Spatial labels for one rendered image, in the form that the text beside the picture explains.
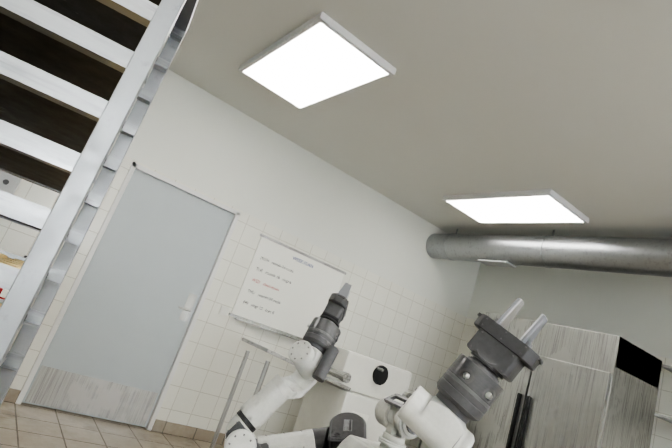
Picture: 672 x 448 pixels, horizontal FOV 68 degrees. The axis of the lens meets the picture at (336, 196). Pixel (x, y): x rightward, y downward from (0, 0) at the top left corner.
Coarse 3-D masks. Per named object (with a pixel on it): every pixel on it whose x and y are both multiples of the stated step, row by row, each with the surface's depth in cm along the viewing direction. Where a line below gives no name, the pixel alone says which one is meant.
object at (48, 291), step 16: (176, 48) 123; (160, 80) 120; (144, 112) 118; (128, 144) 116; (112, 176) 113; (96, 192) 112; (96, 208) 111; (80, 224) 110; (64, 256) 108; (48, 288) 106; (48, 304) 105; (32, 336) 103; (16, 352) 102; (0, 384) 100
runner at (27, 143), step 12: (0, 120) 69; (0, 132) 69; (12, 132) 70; (24, 132) 70; (0, 144) 71; (12, 144) 70; (24, 144) 70; (36, 144) 71; (48, 144) 72; (36, 156) 71; (48, 156) 71; (60, 156) 72; (72, 156) 73; (60, 168) 73; (72, 168) 72
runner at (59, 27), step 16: (0, 0) 71; (16, 0) 72; (32, 0) 73; (16, 16) 73; (32, 16) 73; (48, 16) 74; (64, 16) 74; (48, 32) 74; (64, 32) 74; (80, 32) 75; (80, 48) 76; (96, 48) 76; (112, 48) 77; (112, 64) 78
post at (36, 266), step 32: (160, 32) 77; (128, 64) 75; (128, 96) 74; (96, 128) 72; (96, 160) 71; (64, 192) 69; (64, 224) 69; (32, 256) 67; (32, 288) 66; (0, 320) 64; (0, 352) 64
